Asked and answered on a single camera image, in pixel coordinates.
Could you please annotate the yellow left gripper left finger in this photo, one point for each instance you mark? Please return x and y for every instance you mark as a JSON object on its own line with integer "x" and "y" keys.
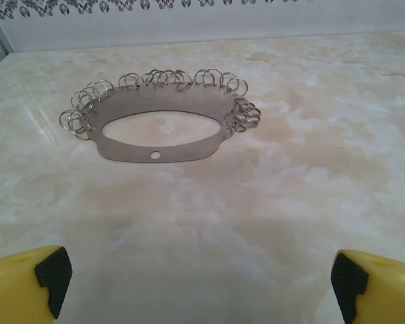
{"x": 13, "y": 290}

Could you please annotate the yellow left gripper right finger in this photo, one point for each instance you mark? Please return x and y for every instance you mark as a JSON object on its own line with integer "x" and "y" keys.
{"x": 384, "y": 290}

